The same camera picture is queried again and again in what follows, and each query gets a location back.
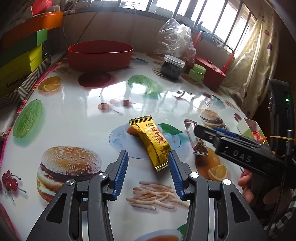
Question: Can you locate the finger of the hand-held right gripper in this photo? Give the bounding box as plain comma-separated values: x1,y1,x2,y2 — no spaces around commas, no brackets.
212,126,263,145
194,125,232,151

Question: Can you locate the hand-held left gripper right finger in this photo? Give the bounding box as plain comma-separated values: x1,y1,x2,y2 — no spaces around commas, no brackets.
168,151,270,241

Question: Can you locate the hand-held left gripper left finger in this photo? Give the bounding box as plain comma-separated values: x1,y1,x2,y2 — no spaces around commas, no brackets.
26,150,129,241

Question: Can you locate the red and black candy packet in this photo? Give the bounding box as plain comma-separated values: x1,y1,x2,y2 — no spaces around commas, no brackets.
192,138,210,156

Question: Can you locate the green cardboard box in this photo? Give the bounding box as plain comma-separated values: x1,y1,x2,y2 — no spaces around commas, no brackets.
236,118,270,145

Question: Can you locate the white and brown snack packet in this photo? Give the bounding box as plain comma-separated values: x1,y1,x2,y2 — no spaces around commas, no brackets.
184,119,201,147

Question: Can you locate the small yellow snack packet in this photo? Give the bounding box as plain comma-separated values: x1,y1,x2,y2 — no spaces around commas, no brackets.
128,115,171,172

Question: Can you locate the person's right hand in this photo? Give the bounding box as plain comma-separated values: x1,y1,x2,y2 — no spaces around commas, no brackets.
238,171,255,205

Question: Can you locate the green jar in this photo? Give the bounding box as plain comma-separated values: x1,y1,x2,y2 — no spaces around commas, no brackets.
188,64,207,81

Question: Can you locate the plaid clothing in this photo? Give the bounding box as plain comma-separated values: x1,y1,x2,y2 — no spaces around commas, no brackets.
266,204,296,241

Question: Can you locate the dark jar with lid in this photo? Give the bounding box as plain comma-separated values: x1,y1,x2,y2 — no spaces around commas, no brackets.
161,55,186,80

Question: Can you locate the cream patterned curtain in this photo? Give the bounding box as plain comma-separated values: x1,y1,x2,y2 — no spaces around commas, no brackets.
220,7,278,116

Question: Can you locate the clear plastic bag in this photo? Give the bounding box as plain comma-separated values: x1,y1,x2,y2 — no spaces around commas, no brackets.
154,18,197,66

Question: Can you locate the red round bowl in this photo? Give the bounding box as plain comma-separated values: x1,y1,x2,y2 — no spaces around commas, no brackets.
68,40,134,72

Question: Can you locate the striped box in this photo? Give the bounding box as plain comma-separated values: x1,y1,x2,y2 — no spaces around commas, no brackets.
0,56,52,108

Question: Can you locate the yellow-green box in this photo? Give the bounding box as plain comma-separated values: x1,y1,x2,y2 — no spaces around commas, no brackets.
0,44,43,95

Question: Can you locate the dark green box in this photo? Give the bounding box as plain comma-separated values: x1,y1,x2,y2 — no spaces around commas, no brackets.
0,28,48,57

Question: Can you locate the orange box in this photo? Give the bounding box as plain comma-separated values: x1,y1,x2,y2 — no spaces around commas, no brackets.
0,11,64,47

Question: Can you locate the red snack bag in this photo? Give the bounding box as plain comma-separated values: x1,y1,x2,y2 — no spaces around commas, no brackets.
31,0,56,14

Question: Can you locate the black cable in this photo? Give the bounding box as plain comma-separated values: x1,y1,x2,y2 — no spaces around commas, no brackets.
269,128,293,230

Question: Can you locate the red basket with handle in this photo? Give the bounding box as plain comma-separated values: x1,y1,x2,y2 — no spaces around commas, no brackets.
192,30,235,90

